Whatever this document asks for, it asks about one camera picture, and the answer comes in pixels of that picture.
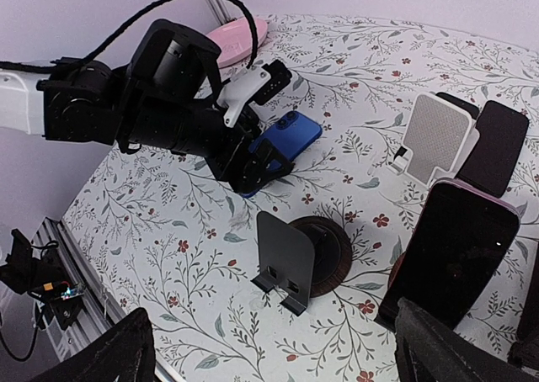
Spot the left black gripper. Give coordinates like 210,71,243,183
37,19,261,174

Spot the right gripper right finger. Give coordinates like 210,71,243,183
395,298,535,381

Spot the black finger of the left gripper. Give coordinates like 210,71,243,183
229,139,293,194

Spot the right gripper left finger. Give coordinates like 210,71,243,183
33,308,156,382

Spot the blue phone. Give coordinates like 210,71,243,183
240,111,323,198

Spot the black round base stand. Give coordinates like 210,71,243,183
252,211,353,316

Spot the pink phone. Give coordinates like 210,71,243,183
375,178,520,331

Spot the white grey phone stand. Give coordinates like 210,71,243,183
390,93,480,188

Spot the black phone teal edge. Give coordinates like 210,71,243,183
435,92,480,120

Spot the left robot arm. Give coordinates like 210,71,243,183
1,19,293,194

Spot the black upright phone stand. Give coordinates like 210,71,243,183
387,252,406,289

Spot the pink plate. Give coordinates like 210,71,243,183
206,18,253,69

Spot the front aluminium rail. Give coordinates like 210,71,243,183
31,217,186,382

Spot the left aluminium frame post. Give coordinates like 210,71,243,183
205,0,235,25

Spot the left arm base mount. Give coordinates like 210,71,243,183
1,229,86,331

